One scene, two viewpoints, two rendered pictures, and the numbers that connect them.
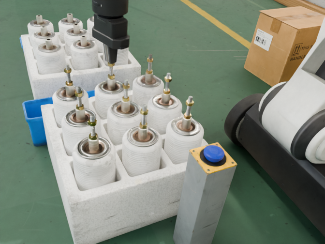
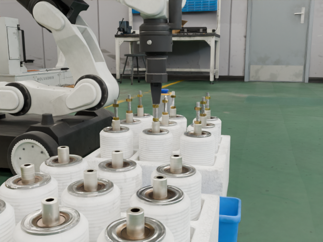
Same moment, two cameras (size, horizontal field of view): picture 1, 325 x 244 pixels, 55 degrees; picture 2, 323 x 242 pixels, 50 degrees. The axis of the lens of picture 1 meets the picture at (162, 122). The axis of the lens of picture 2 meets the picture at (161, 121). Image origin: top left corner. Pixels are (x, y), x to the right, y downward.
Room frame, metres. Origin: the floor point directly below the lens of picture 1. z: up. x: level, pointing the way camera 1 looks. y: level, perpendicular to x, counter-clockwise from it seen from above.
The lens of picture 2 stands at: (1.46, 0.82, 0.47)
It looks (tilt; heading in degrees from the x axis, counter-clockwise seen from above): 11 degrees down; 223
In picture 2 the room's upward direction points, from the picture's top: straight up
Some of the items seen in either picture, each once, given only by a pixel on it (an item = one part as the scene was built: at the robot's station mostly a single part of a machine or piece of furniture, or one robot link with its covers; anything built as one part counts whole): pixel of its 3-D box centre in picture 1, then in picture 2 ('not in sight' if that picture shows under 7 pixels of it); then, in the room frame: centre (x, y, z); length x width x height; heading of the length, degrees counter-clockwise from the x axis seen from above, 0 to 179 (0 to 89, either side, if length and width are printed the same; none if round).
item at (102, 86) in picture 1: (111, 86); (155, 131); (0.78, 0.16, 0.25); 0.08 x 0.08 x 0.01
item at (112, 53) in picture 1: (113, 53); not in sight; (0.77, 0.15, 0.36); 0.03 x 0.02 x 0.06; 137
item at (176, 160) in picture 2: (49, 44); (176, 164); (0.99, 0.41, 0.26); 0.02 x 0.02 x 0.03
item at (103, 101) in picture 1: (111, 112); (155, 163); (0.78, 0.16, 0.16); 0.10 x 0.10 x 0.18
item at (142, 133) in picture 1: (142, 132); (172, 113); (0.57, 0.04, 0.26); 0.02 x 0.02 x 0.03
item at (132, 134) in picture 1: (142, 136); (172, 117); (0.57, 0.04, 0.25); 0.08 x 0.08 x 0.01
